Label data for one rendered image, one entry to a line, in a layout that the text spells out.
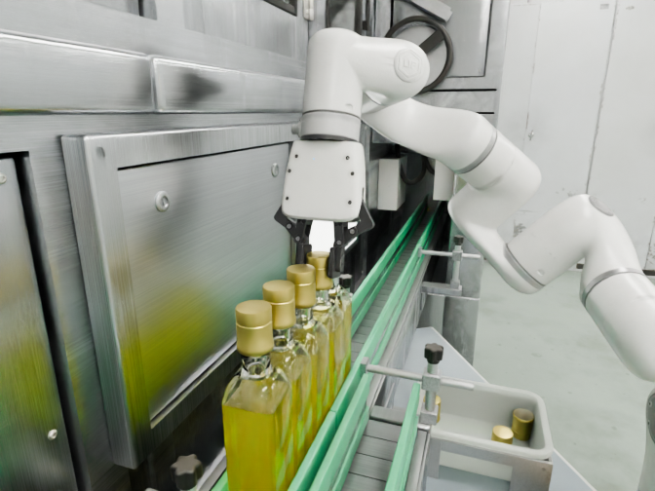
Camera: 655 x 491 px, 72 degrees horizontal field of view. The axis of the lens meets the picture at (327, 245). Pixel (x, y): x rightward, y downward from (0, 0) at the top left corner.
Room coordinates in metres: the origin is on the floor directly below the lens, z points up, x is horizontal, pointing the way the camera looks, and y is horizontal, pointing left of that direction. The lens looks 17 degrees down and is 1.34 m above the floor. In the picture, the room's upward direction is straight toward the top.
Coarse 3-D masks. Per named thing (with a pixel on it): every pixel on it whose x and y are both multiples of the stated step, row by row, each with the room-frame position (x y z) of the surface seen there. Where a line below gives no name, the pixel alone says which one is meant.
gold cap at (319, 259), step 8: (312, 256) 0.55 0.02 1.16; (320, 256) 0.55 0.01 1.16; (328, 256) 0.55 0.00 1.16; (312, 264) 0.54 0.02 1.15; (320, 264) 0.54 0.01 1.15; (320, 272) 0.54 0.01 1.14; (320, 280) 0.54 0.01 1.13; (328, 280) 0.54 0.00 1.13; (320, 288) 0.54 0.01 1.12; (328, 288) 0.54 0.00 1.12
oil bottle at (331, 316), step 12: (324, 312) 0.54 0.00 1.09; (336, 312) 0.55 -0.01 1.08; (324, 324) 0.53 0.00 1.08; (336, 324) 0.54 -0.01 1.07; (336, 336) 0.54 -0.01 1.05; (336, 348) 0.54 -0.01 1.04; (336, 360) 0.54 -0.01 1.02; (336, 372) 0.54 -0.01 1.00; (336, 384) 0.54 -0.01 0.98; (336, 396) 0.54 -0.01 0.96
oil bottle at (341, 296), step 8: (344, 288) 0.62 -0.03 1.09; (336, 296) 0.59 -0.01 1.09; (344, 296) 0.60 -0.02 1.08; (344, 304) 0.59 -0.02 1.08; (344, 312) 0.59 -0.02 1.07; (344, 320) 0.59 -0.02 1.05; (344, 328) 0.59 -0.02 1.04; (344, 336) 0.59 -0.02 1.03; (344, 344) 0.59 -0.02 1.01; (344, 352) 0.59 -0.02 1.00; (344, 360) 0.59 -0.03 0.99; (344, 368) 0.59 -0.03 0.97; (344, 376) 0.59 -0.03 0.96
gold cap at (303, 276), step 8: (296, 264) 0.51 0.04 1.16; (304, 264) 0.51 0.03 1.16; (288, 272) 0.49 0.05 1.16; (296, 272) 0.49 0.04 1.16; (304, 272) 0.49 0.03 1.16; (312, 272) 0.49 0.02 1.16; (288, 280) 0.49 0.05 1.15; (296, 280) 0.49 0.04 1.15; (304, 280) 0.49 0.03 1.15; (312, 280) 0.49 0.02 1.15; (296, 288) 0.49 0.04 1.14; (304, 288) 0.49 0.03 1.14; (312, 288) 0.49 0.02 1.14; (296, 296) 0.49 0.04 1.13; (304, 296) 0.49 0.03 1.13; (312, 296) 0.49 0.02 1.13; (296, 304) 0.48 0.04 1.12; (304, 304) 0.48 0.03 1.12; (312, 304) 0.49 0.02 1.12
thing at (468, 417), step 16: (480, 384) 0.75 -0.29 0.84; (448, 400) 0.76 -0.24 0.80; (464, 400) 0.75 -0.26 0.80; (480, 400) 0.74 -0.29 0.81; (496, 400) 0.73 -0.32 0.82; (512, 400) 0.72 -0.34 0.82; (528, 400) 0.72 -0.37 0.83; (448, 416) 0.75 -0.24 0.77; (464, 416) 0.75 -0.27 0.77; (480, 416) 0.74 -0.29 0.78; (496, 416) 0.73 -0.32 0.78; (512, 416) 0.72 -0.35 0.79; (544, 416) 0.65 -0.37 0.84; (432, 432) 0.62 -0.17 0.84; (448, 432) 0.62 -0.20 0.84; (464, 432) 0.70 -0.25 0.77; (480, 432) 0.70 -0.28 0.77; (544, 432) 0.62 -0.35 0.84; (496, 448) 0.58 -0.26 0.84; (512, 448) 0.58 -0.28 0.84; (528, 448) 0.58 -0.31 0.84; (544, 448) 0.58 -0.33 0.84
